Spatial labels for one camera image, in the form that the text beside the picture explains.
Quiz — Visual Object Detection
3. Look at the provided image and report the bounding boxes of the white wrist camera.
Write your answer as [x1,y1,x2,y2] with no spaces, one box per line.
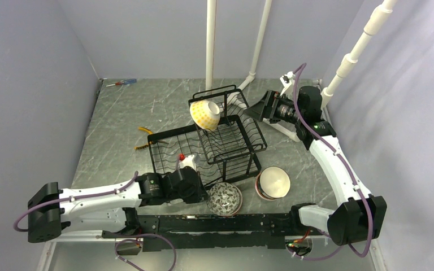
[176,154,200,172]
[280,71,296,95]

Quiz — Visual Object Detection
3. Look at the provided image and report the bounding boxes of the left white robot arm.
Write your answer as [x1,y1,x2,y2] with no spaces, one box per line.
[12,167,209,243]

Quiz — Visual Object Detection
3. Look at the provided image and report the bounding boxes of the yellow black pliers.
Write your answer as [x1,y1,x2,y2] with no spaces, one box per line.
[133,126,168,151]

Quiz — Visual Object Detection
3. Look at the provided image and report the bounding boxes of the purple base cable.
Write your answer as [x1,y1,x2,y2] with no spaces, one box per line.
[114,233,177,271]

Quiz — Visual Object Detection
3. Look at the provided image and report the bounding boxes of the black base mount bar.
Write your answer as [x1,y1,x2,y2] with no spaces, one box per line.
[101,213,324,252]

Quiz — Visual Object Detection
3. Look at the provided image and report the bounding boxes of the yellow patterned bowl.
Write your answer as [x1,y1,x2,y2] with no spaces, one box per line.
[190,100,220,131]

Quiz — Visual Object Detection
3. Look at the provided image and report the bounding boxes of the black floral bowl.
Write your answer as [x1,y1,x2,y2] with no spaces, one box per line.
[206,182,243,217]

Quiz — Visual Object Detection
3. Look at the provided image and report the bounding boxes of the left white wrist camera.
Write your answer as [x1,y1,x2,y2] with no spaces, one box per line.
[176,154,200,172]

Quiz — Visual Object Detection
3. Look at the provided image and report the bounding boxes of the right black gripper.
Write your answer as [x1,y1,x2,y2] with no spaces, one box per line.
[243,89,304,125]

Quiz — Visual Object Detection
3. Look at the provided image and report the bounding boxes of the black wire dish rack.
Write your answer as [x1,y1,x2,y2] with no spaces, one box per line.
[147,85,267,190]

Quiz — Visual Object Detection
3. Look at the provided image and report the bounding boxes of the striped stacked bowls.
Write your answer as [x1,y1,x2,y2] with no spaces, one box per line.
[254,166,291,201]

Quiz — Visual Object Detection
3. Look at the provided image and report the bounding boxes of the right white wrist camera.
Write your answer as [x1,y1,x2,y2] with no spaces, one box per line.
[280,71,296,95]

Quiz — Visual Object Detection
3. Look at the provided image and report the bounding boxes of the red blue screwdriver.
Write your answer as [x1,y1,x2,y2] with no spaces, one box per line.
[106,78,137,87]

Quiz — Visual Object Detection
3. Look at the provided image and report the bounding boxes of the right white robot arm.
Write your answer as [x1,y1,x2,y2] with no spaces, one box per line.
[244,86,387,246]

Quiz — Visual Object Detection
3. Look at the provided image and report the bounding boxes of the white pvc pipe frame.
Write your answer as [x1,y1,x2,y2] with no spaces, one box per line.
[205,0,400,143]

